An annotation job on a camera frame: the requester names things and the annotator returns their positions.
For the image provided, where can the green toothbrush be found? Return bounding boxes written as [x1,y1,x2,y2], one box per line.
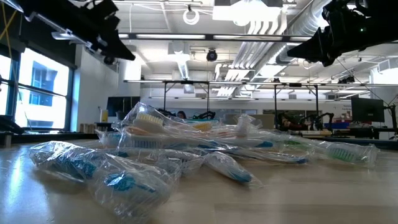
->
[279,139,381,169]
[267,135,315,150]

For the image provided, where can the black wall screen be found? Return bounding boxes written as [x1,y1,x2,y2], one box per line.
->
[106,96,141,118]

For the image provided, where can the white coiled ceiling cable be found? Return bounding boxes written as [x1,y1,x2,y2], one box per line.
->
[182,6,201,26]

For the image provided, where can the black desk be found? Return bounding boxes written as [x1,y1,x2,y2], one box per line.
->
[348,126,398,140]

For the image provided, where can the black computer monitor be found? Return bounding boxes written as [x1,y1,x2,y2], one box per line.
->
[351,96,386,123]

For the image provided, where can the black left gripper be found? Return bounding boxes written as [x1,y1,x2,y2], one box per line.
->
[73,0,136,62]

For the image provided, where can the blue crate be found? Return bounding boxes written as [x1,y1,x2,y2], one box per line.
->
[325,121,351,130]

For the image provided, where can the blue toothbrush in clear wrapper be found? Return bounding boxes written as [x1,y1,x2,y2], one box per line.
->
[29,140,175,222]
[214,148,310,165]
[203,151,264,189]
[102,146,206,178]
[95,129,275,150]

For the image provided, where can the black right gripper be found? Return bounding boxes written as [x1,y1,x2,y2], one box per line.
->
[287,0,371,68]

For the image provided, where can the silver ventilation duct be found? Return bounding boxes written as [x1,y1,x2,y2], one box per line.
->
[275,0,332,65]

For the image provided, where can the white ceiling light fixture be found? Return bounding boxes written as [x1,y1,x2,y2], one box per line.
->
[212,0,284,27]

